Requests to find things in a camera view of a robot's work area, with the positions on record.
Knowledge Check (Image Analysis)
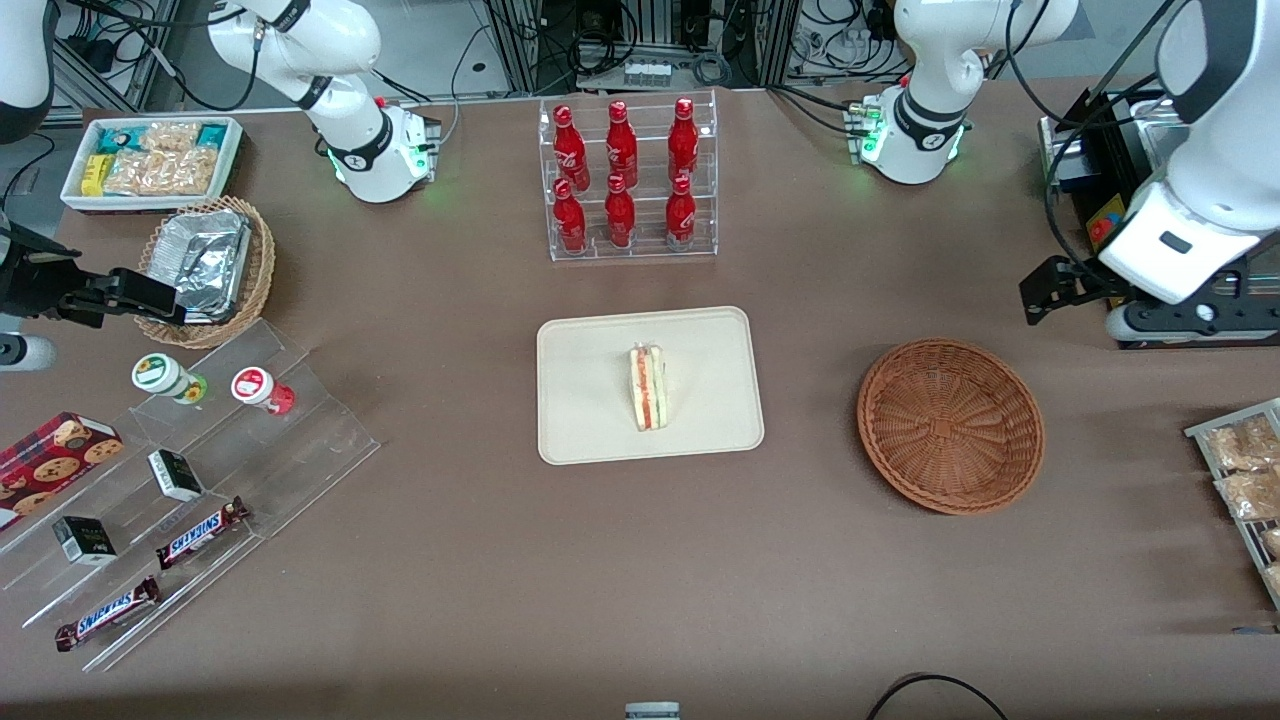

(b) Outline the clear acrylic bottle rack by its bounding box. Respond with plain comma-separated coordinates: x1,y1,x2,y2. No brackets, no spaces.
538,90,719,263

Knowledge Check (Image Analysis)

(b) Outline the triangle sandwich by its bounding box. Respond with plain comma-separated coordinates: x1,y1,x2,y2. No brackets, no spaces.
628,342,669,432

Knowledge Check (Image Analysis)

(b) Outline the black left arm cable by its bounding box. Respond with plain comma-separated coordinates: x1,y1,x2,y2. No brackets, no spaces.
1043,88,1136,273

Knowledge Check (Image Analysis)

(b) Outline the light tan wicker basket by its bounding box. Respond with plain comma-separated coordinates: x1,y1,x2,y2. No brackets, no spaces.
133,196,276,350

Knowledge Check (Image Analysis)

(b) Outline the silver foil package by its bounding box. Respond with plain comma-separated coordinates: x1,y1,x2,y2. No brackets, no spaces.
148,210,253,324

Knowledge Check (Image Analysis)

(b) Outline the Snickers chocolate bar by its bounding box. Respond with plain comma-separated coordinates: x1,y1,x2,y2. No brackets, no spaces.
55,576,162,652
155,497,251,571

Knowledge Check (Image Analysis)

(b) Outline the red plaid cookie box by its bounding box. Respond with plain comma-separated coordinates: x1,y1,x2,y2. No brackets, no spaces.
0,411,124,531

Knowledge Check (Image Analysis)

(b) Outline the white rectangular snack bin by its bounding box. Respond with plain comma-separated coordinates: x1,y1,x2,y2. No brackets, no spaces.
60,116,244,215

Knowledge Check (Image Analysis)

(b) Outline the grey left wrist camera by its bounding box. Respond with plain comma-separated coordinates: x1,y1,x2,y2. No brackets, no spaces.
1105,296,1280,344

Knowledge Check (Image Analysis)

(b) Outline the small black carton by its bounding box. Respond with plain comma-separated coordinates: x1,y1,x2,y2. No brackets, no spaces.
148,449,204,502
52,516,118,566

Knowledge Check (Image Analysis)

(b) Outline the brown round wicker basket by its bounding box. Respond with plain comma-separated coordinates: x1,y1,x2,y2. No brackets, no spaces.
857,338,1046,516

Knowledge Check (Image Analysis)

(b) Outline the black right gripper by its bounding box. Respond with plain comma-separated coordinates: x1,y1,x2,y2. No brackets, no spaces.
0,226,188,328

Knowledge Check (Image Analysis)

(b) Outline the tray of packaged snacks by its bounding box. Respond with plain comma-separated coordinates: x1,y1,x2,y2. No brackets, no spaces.
1185,398,1280,611

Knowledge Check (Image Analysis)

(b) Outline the clear acrylic stepped shelf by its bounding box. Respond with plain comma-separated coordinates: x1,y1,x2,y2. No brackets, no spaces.
0,318,381,673

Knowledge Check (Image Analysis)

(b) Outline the red label yogurt cup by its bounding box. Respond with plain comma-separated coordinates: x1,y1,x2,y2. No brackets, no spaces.
231,367,296,416

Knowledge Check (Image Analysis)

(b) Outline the green label yogurt cup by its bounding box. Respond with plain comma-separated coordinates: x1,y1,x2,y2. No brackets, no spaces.
131,353,209,405

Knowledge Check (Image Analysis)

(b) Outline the beige plastic serving tray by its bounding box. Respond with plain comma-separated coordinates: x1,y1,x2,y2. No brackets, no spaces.
537,306,765,466

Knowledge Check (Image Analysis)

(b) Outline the black table edge cable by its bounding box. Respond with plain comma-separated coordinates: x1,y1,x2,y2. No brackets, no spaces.
865,674,1011,720

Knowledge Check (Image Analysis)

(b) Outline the clear bag of crackers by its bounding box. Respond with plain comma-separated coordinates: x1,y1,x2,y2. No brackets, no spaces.
140,121,203,153
105,148,221,197

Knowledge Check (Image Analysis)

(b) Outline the black glass food warmer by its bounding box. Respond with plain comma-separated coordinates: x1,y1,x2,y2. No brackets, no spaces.
1038,88,1280,351

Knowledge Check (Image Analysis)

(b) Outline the red cola bottle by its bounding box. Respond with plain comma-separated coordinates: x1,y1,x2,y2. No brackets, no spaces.
553,178,588,253
553,104,591,191
666,174,697,249
668,97,699,186
606,100,639,189
605,174,636,248

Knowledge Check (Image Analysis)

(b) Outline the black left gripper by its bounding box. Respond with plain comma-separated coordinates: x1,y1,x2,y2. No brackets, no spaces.
1020,257,1133,326

